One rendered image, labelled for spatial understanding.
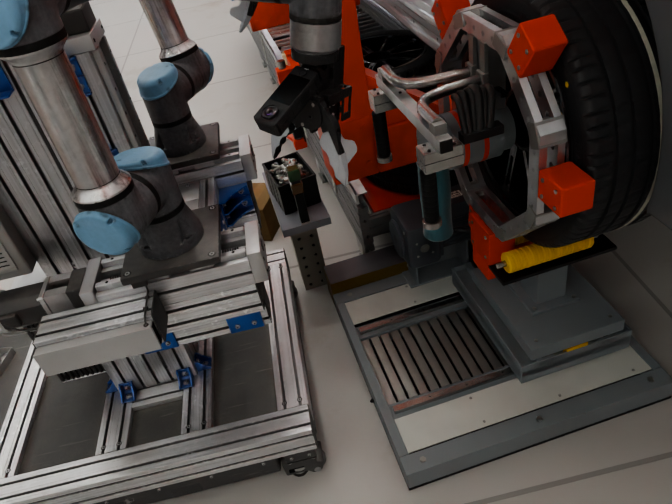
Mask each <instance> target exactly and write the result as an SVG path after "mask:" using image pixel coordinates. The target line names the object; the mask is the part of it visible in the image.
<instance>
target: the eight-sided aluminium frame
mask: <svg viewBox="0 0 672 504"><path fill-rule="evenodd" d="M452 17H453V19H452V21H451V23H450V25H449V27H448V29H447V31H446V34H445V36H444V38H443V40H442V42H441V44H440V46H439V48H438V49H437V50H436V54H435V67H436V74H438V73H442V72H446V71H450V70H454V69H458V68H462V59H463V57H464V55H465V53H466V51H467V50H468V48H469V47H468V34H470V33H471V34H472V35H474V36H475V38H477V39H478V40H480V41H484V42H485V43H487V45H488V46H489V47H491V48H493V49H494V50H496V51H497V52H498V54H499V55H500V57H501V60H502V62H503V65H504V68H505V70H506V73H507V76H508V78H509V81H510V84H511V87H512V89H513V92H514V95H515V97H516V100H517V103H518V105H519V108H520V111H521V114H522V116H523V119H524V122H525V124H526V127H527V130H528V135H529V141H530V143H529V169H528V196H527V210H526V212H524V213H522V214H520V215H519V216H517V217H516V216H515V215H514V214H513V213H512V212H511V211H510V210H509V209H508V208H507V207H506V206H505V205H504V204H503V203H502V202H501V201H500V199H499V198H498V197H497V196H496V195H495V194H494V193H493V192H492V191H491V190H490V189H489V188H488V186H487V185H486V183H485V181H484V178H483V176H482V173H481V170H480V167H479V164H478V162H477V163H474V164H471V165H467V166H468V169H469V172H470V175H471V177H472V180H473V181H471V182H470V181H469V178H468V175H467V172H466V169H465V167H461V168H457V169H454V170H455V173H456V176H457V179H458V182H459V185H460V188H461V193H462V195H463V197H464V199H465V201H466V202H467V204H468V206H469V204H470V205H471V207H472V208H473V210H474V211H475V212H476V213H477V214H478V216H479V217H480V218H481V219H482V220H483V221H484V222H485V224H486V225H487V226H488V227H489V228H490V229H491V231H492V232H493V233H494V234H495V237H496V238H498V239H499V240H500V241H501V242H504V241H508V240H511V239H514V238H518V237H521V236H524V235H527V234H528V233H529V232H532V231H534V230H536V229H538V228H540V227H542V226H545V225H547V224H549V223H552V222H555V221H556V220H558V219H559V218H560V217H559V216H558V215H556V214H555V213H554V212H553V211H552V210H551V209H550V208H549V207H548V206H547V205H546V204H545V203H544V202H543V201H541V200H540V199H539V198H538V182H539V171H540V170H542V169H545V168H549V167H552V166H555V165H559V164H562V163H564V160H565V147H566V142H567V141H568V139H567V127H566V125H565V119H564V115H562V114H561V111H560V109H559V106H558V104H557V101H556V98H555V96H554V93H553V90H552V88H551V85H550V83H549V80H548V77H547V75H546V72H541V73H538V74H534V75H531V76H528V78H529V81H530V84H531V86H532V89H533V92H534V94H535V97H536V100H537V102H538V105H539V108H540V110H541V113H542V116H543V118H542V116H541V114H540V111H539V108H538V106H537V103H536V100H535V98H534V95H533V92H532V90H531V87H530V84H529V82H528V79H527V77H524V78H519V76H518V74H517V72H516V70H515V68H514V66H513V64H512V62H511V60H510V58H509V56H508V53H507V50H508V48H509V46H510V43H511V41H512V39H513V37H514V35H515V32H516V30H517V28H518V26H519V23H517V22H515V21H513V20H511V19H509V18H507V17H505V16H503V15H501V14H500V13H498V12H496V11H494V10H492V9H490V8H488V7H487V5H485V6H484V5H482V4H477V5H473V6H469V7H465V8H462V9H458V10H457V11H456V13H455V15H453V16H452ZM438 107H439V114H441V113H445V112H448V111H450V104H449V96H446V97H443V98H441V99H438ZM482 199H484V201H485V202H486V203H487V205H488V206H489V207H488V206H487V205H486V204H485V202H484V201H483V200H482Z"/></svg>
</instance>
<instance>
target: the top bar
mask: <svg viewBox="0 0 672 504"><path fill-rule="evenodd" d="M375 77H376V84H377V86H378V87H379V88H380V89H381V90H382V91H383V92H384V93H385V94H386V96H387V97H388V98H389V99H390V100H391V101H392V102H393V103H394V104H395V105H396V107H397V108H398V109H399V110H400V111H401V112H402V113H403V114H404V115H405V116H406V117H407V119H408V120H409V121H410V122H411V123H412V124H413V125H414V126H415V127H416V128H417V130H418V131H419V132H420V133H421V134H422V135H423V136H424V137H425V138H426V139H427V140H428V142H429V143H430V144H431V145H432V146H433V147H434V148H435V149H436V150H437V151H438V152H439V154H444V153H447V152H451V151H453V139H452V137H451V136H450V135H449V134H448V133H447V134H443V135H440V136H437V137H435V136H434V135H433V134H432V133H431V132H430V131H429V124H428V123H427V122H426V120H425V119H424V118H423V117H422V116H421V115H420V114H419V112H418V110H417V102H416V101H415V100H414V99H413V98H412V97H411V96H410V95H409V94H408V93H407V92H406V91H405V90H404V89H401V88H397V87H395V86H393V85H391V84H390V83H389V82H388V81H387V80H384V81H381V79H380V78H379V77H378V73H377V74H375Z"/></svg>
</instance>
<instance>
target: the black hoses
mask: <svg viewBox="0 0 672 504"><path fill-rule="evenodd" d="M496 95H497V96H499V97H500V98H504V97H507V91H505V90H504V89H503V88H501V87H500V86H497V87H494V86H493V85H491V84H489V83H486V84H483V85H481V86H479V85H478V84H475V83H472V84H469V85H468V86H467V87H466V88H464V89H463V90H458V91H457V92H456V93H453V94H451V96H450V98H451V99H452V100H453V101H454V102H455V105H456V109H457V113H458V117H459V121H460V126H461V131H458V138H459V140H460V141H461V142H462V143H463V144H464V145H466V144H469V143H473V142H476V141H479V140H483V139H486V138H490V137H493V136H497V135H500V134H503V133H504V125H503V124H502V123H501V122H500V121H499V120H496V121H494V116H495V103H496Z"/></svg>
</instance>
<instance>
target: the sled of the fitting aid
mask: <svg viewBox="0 0 672 504"><path fill-rule="evenodd" d="M475 268H478V267H477V265H476V264H475V263H474V261H473V260H472V261H471V262H468V263H464V264H461V265H458V266H455V267H452V282H453V284H454V286H455V287H456V289H457V290H458V292H459V293H460V295H461V296H462V298H463V299H464V301H465V302H466V303H467V305H468V306H469V308H470V309H471V311H472V312H473V314H474V315H475V317H476V318H477V320H478V321H479V323H480V324H481V325H482V327H483V328H484V330H485V331H486V333H487V334H488V336H489V337H490V339H491V340H492V342H493V343H494V345H495V346H496V347H497V349H498V350H499V352H500V353H501V355H502V356H503V358H504V359H505V361H506V362H507V364H508V365H509V367H510V368H511V369H512V371H513V372H514V374H515V375H516V377H517V378H518V380H519V381H520V383H521V384H522V383H525V382H528V381H531V380H534V379H537V378H539V377H542V376H545V375H548V374H551V373H554V372H557V371H560V370H563V369H566V368H569V367H572V366H575V365H578V364H581V363H583V362H586V361H589V360H592V359H595V358H598V357H601V356H604V355H607V354H610V353H613V352H616V351H619V350H622V349H625V348H627V347H629V344H630V339H631V334H632V329H631V328H630V327H629V326H628V325H627V324H626V323H624V328H623V330H621V331H618V332H615V333H612V334H609V335H606V336H603V337H600V338H597V339H594V340H591V341H588V342H585V343H582V344H579V345H576V346H573V347H571V348H568V349H565V350H562V351H559V352H556V353H553V354H550V355H547V356H544V357H541V358H538V359H535V360H530V358H529V357H528V355H527V354H526V353H525V351H524V350H523V349H522V347H521V346H520V344H519V343H518V342H517V340H516V339H515V338H514V336H513V335H512V333H511V332H510V331H509V329H508V328H507V327H506V325H505V324H504V323H503V321H502V320H501V318H500V317H499V316H498V314H497V313H496V312H495V310H494V309H493V307H492V306H491V305H490V303H489V302H488V301H487V299H486V298H485V297H484V295H483V294H482V292H481V291H480V290H479V288H478V287H477V286H476V284H475V283H474V281H473V280H472V276H471V270H472V269H475Z"/></svg>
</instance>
